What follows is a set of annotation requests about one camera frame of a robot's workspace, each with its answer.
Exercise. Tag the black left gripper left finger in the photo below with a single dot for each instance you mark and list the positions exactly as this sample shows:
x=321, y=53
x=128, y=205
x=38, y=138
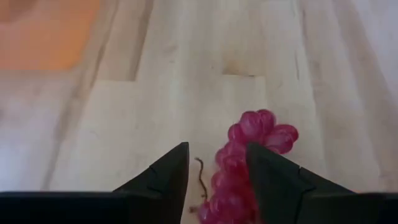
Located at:
x=155, y=199

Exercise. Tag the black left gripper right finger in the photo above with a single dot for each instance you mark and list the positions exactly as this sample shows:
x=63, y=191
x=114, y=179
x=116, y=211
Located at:
x=286, y=199

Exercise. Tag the red toy grape bunch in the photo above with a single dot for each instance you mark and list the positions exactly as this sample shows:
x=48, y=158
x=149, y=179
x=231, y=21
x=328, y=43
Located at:
x=230, y=174

